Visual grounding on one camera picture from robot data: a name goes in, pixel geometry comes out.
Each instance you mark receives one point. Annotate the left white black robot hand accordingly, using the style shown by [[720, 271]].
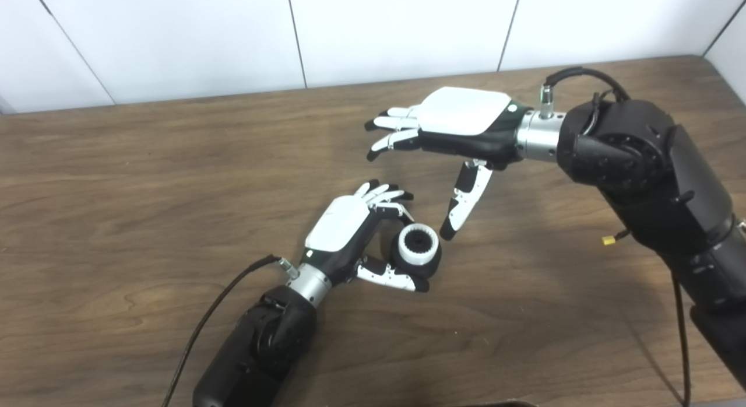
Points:
[[338, 226]]

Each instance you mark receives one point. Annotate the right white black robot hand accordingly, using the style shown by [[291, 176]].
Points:
[[460, 112]]

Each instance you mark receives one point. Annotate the round black part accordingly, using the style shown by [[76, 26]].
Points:
[[428, 267]]

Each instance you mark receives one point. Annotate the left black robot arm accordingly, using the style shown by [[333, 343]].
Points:
[[262, 348]]

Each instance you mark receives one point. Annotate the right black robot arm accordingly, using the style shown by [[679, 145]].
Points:
[[641, 174]]

